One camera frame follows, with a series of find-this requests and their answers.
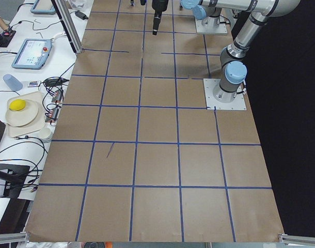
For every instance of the blue teach pendant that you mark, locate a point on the blue teach pendant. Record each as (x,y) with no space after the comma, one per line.
(42,7)
(32,54)

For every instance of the beige plate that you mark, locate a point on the beige plate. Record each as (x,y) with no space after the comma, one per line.
(23,117)

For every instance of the white paper cup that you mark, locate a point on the white paper cup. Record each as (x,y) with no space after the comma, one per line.
(45,134)

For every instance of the black monitor stand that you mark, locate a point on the black monitor stand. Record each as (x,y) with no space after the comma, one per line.
(12,178)

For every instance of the blue plastic cup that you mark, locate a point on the blue plastic cup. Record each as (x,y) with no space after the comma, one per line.
(12,82)

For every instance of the beige tray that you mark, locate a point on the beige tray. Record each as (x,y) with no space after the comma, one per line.
(37,124)

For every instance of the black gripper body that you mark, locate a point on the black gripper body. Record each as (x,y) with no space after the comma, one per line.
(159,5)

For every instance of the person hand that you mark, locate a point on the person hand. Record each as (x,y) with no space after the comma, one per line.
(3,25)

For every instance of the aluminium frame post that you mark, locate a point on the aluminium frame post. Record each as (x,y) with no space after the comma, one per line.
(68,25)

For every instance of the black power adapter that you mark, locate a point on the black power adapter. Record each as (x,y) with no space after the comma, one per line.
(81,15)

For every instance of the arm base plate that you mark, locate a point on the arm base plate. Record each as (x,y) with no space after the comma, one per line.
(217,99)
(211,26)

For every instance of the yellow lemon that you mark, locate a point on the yellow lemon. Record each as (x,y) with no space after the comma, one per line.
(17,105)

